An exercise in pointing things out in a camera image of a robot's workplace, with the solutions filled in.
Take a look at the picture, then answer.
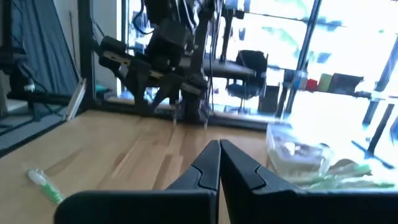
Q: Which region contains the black shelf with boxes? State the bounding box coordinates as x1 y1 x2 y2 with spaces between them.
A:
284 70 398 100

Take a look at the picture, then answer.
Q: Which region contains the green toothbrush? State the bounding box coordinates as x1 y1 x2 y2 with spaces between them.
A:
26 169 65 205
335 180 397 190
310 164 374 187

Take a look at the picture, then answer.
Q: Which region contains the white plastic bin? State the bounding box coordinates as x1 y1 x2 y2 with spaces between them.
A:
266 123 335 179

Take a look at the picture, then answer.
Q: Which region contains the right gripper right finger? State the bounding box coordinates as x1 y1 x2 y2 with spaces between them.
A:
220 139 398 224

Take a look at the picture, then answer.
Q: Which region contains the large window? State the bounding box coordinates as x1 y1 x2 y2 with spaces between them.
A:
124 0 398 125

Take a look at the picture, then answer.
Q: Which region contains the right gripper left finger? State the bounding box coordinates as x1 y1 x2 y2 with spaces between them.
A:
54 139 221 224

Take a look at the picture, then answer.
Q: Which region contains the black office chair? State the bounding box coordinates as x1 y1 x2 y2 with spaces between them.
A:
225 49 269 101

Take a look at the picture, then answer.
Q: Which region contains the dark blue curtain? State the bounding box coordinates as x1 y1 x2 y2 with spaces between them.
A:
12 0 79 94

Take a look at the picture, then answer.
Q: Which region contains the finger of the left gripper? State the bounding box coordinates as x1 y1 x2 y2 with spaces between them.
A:
151 75 185 108
124 61 152 110

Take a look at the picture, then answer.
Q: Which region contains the black desk surface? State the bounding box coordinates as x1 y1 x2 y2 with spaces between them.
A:
203 58 265 80

